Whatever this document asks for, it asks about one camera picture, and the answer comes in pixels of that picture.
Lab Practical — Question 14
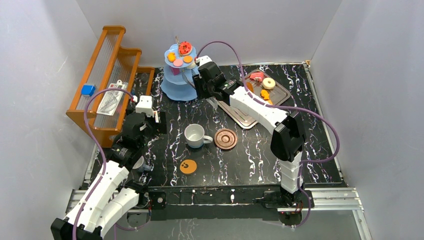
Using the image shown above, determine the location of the cream white donut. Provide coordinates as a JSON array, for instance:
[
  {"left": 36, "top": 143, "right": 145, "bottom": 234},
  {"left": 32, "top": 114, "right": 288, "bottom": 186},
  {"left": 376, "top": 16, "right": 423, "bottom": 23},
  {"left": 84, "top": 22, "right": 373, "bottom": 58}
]
[
  {"left": 186, "top": 61, "right": 197, "bottom": 70},
  {"left": 261, "top": 77, "right": 276, "bottom": 90}
]

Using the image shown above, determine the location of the round orange cookie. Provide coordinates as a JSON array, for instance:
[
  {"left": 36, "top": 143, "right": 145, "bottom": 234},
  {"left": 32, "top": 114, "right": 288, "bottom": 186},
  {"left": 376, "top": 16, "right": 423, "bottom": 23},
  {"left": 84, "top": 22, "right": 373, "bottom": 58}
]
[{"left": 182, "top": 55, "right": 193, "bottom": 64}]

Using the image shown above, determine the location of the magenta pink roll cake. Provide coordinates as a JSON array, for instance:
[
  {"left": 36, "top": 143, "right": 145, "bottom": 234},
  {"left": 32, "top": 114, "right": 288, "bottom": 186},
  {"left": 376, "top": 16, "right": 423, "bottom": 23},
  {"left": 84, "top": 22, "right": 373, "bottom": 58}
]
[{"left": 171, "top": 67, "right": 181, "bottom": 76}]

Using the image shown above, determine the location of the pink round macaron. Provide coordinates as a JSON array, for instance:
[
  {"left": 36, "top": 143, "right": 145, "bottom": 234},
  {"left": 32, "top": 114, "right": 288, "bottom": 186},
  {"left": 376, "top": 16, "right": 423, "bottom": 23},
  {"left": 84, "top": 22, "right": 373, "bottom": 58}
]
[{"left": 172, "top": 58, "right": 184, "bottom": 68}]

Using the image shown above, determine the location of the brown croissant pastry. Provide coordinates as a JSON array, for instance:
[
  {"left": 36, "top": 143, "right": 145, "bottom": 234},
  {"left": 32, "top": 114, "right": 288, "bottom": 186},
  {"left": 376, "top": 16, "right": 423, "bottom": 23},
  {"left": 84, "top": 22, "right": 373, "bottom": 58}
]
[{"left": 245, "top": 82, "right": 254, "bottom": 93}]

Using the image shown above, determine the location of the orange fish-shaped cookie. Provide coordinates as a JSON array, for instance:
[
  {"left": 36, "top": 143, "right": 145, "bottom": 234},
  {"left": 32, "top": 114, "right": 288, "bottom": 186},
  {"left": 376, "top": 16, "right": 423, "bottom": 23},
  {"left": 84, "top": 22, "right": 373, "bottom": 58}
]
[{"left": 167, "top": 52, "right": 177, "bottom": 63}]

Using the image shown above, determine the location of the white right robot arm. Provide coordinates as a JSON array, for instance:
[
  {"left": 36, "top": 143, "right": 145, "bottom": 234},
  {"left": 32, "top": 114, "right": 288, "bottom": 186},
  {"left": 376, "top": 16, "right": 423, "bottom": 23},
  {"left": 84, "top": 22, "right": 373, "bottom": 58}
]
[{"left": 192, "top": 61, "right": 306, "bottom": 207}]

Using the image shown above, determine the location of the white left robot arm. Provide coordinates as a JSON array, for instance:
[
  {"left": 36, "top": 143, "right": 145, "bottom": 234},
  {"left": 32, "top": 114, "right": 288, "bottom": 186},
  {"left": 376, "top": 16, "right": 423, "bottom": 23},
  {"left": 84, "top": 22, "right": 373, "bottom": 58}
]
[{"left": 50, "top": 111, "right": 167, "bottom": 240}]

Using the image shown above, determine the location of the blue three-tier cake stand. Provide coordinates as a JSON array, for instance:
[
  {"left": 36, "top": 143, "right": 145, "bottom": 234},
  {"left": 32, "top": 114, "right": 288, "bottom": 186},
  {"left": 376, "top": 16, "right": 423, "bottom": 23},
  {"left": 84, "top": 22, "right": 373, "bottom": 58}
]
[{"left": 160, "top": 37, "right": 199, "bottom": 102}]

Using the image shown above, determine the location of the white ceramic mug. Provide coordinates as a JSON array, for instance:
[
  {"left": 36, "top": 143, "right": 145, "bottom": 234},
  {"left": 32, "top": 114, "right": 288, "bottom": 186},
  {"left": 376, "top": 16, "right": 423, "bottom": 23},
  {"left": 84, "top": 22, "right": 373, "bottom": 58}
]
[{"left": 184, "top": 124, "right": 214, "bottom": 149}]

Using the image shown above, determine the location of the clear ruler set package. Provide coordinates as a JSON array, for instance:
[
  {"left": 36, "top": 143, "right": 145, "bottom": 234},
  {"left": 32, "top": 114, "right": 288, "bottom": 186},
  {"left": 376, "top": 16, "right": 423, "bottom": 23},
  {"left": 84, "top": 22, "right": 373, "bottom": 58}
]
[{"left": 96, "top": 79, "right": 128, "bottom": 116}]

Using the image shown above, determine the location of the orange round coaster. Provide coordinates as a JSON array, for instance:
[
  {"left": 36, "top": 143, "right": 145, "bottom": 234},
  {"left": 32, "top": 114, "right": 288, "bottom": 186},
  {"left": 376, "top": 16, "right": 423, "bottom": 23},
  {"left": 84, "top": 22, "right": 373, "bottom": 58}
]
[{"left": 179, "top": 159, "right": 198, "bottom": 175}]

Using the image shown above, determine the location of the silver metal tray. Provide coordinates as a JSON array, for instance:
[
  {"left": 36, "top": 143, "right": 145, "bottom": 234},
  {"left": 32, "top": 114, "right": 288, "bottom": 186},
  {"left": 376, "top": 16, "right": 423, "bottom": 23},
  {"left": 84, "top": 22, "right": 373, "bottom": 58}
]
[{"left": 217, "top": 69, "right": 291, "bottom": 130}]

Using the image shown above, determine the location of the orange wooden tiered rack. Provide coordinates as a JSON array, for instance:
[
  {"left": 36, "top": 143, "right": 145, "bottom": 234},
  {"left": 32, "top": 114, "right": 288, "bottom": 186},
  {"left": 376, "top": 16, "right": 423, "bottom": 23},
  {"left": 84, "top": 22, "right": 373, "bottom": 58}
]
[{"left": 66, "top": 25, "right": 155, "bottom": 148}]

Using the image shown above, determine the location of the brown wooden saucer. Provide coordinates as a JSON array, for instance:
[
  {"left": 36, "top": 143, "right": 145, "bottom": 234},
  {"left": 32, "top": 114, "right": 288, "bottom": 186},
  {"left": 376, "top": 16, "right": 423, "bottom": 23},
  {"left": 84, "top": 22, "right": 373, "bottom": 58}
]
[{"left": 213, "top": 128, "right": 238, "bottom": 150}]

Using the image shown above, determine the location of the blue eraser block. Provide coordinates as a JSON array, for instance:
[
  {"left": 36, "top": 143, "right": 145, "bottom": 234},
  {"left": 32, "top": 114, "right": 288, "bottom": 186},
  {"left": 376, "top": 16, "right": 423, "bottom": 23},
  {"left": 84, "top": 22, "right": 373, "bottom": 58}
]
[{"left": 80, "top": 84, "right": 97, "bottom": 97}]

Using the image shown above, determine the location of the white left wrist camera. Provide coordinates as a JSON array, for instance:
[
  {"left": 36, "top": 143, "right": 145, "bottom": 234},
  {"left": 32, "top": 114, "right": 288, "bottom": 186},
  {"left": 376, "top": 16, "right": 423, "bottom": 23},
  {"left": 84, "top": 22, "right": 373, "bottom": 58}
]
[{"left": 135, "top": 95, "right": 154, "bottom": 118}]

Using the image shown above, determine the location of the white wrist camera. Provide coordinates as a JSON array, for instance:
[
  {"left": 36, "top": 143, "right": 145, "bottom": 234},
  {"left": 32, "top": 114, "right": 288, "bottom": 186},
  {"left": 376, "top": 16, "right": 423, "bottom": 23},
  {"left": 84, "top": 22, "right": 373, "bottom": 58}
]
[
  {"left": 135, "top": 95, "right": 154, "bottom": 118},
  {"left": 194, "top": 55, "right": 212, "bottom": 67}
]

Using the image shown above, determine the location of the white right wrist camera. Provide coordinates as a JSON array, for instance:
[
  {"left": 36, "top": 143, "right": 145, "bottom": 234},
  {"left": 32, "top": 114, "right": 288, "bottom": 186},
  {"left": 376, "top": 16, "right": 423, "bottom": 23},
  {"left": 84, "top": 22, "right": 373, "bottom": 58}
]
[{"left": 194, "top": 55, "right": 212, "bottom": 67}]

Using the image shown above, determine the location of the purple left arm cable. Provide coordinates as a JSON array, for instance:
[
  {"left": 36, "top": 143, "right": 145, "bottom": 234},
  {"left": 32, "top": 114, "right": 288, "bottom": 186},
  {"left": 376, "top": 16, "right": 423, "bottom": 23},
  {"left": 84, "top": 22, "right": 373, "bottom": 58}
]
[{"left": 71, "top": 88, "right": 137, "bottom": 240}]

